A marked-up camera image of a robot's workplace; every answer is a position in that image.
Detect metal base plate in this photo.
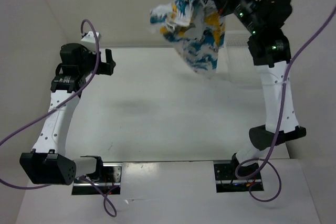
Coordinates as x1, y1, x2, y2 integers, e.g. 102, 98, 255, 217
71, 163, 122, 196
213, 161, 264, 193

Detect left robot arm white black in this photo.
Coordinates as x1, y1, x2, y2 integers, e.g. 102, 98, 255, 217
19, 43, 116, 185

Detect white plastic basket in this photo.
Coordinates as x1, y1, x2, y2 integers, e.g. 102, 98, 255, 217
224, 30, 254, 82

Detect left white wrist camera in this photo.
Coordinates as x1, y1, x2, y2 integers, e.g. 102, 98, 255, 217
80, 31, 99, 53

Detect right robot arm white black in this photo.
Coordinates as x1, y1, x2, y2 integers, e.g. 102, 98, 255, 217
213, 0, 307, 178

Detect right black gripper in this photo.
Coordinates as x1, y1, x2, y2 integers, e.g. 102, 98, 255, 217
207, 0, 261, 33

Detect patterned white teal yellow shorts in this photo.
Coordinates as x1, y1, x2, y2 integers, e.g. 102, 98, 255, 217
150, 0, 225, 78

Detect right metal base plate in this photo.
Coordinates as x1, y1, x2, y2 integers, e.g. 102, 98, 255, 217
213, 161, 264, 193

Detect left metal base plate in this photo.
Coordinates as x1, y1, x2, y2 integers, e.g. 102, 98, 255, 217
71, 163, 122, 196

